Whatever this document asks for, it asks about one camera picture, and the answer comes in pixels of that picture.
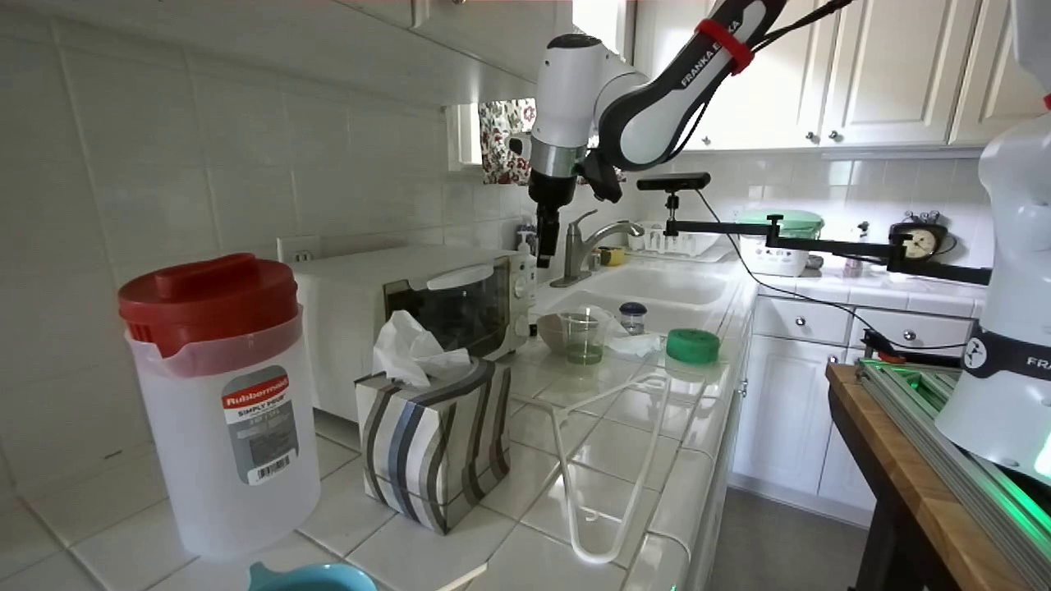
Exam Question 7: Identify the blue bowl rim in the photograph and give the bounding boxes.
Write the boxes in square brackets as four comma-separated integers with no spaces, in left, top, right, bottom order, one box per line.
[245,562,377,591]

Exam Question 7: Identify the green lidded container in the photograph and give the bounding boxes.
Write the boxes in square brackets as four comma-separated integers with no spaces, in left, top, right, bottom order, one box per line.
[768,209,825,240]

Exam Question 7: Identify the white cabinets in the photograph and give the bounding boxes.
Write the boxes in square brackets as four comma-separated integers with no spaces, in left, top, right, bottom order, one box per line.
[732,295,972,527]
[689,0,1043,150]

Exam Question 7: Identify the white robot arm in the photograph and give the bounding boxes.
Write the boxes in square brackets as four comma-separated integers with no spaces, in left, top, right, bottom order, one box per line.
[525,0,850,265]

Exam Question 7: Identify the small dark-lidded jar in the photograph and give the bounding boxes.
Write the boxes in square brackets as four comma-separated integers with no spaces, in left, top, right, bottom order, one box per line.
[618,302,647,335]

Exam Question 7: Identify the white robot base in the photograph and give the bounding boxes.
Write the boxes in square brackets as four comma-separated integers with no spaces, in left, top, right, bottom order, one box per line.
[935,112,1051,483]

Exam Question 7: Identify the striped fabric tissue box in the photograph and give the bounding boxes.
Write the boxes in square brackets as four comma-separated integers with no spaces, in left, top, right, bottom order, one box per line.
[353,312,511,535]

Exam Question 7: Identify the white upper cabinets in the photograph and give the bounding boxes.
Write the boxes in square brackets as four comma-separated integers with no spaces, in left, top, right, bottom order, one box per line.
[689,0,1043,150]

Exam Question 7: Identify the green plastic lid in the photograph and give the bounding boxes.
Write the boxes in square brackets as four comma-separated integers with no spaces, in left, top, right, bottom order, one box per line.
[665,327,718,365]

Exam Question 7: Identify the white sink basin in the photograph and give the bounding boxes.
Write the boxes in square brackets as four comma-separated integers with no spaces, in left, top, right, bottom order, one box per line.
[530,264,734,337]

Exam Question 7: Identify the small white toaster oven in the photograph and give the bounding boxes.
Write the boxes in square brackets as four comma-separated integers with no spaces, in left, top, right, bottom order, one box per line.
[293,248,519,419]

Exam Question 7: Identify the white lower cabinets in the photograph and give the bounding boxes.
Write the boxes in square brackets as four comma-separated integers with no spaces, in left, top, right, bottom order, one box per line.
[732,295,972,527]

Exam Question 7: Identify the floral window curtain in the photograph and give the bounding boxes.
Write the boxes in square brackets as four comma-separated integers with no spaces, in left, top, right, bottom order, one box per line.
[478,99,534,184]

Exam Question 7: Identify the chrome kitchen faucet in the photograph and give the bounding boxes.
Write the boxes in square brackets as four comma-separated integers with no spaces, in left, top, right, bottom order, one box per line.
[561,212,643,285]

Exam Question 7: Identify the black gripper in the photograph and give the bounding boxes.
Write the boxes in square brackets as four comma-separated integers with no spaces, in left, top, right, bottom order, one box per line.
[530,174,573,270]

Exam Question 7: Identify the wooden table with rail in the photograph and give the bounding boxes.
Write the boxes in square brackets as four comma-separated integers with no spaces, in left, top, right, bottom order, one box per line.
[825,358,1051,591]

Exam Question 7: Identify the clear pitcher with red lid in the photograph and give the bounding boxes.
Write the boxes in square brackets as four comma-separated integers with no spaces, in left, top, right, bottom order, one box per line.
[119,254,322,558]

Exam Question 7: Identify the black camera on stand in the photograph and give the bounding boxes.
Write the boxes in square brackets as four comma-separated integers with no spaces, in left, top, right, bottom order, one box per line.
[635,167,996,289]

